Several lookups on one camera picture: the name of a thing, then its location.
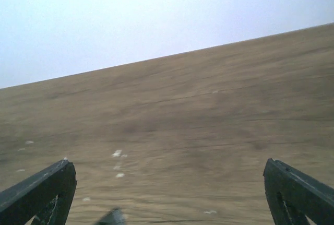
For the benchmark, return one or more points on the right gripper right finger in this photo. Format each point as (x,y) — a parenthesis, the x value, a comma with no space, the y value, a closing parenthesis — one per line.
(294,197)

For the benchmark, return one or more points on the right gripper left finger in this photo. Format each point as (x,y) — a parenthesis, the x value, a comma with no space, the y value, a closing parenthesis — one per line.
(45,196)

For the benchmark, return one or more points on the dark grey credit card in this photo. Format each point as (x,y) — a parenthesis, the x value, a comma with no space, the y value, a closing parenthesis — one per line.
(114,217)

